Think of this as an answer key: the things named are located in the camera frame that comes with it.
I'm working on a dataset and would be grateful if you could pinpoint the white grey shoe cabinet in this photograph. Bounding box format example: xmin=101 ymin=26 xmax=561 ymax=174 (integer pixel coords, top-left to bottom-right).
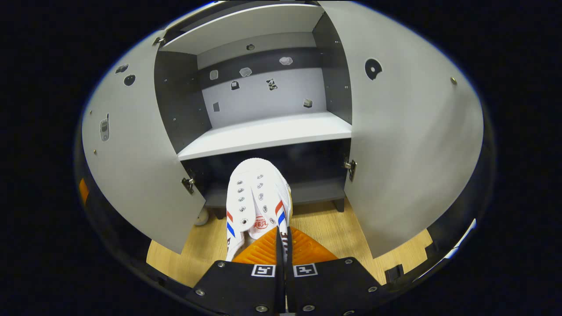
xmin=154 ymin=1 xmax=354 ymax=220

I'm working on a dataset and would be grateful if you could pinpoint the white canvas shoe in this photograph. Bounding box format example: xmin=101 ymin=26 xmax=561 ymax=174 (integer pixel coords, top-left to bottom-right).
xmin=225 ymin=158 xmax=293 ymax=262

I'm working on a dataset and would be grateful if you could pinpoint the white cabinet door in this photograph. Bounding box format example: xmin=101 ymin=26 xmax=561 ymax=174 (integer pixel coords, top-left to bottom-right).
xmin=81 ymin=30 xmax=207 ymax=255
xmin=317 ymin=1 xmax=484 ymax=259

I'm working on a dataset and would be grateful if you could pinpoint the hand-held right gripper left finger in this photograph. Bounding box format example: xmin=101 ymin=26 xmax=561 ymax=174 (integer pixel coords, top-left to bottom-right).
xmin=185 ymin=226 xmax=285 ymax=316

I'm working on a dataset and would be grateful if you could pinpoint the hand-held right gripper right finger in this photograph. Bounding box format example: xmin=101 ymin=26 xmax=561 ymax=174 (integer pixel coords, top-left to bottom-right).
xmin=283 ymin=226 xmax=387 ymax=316

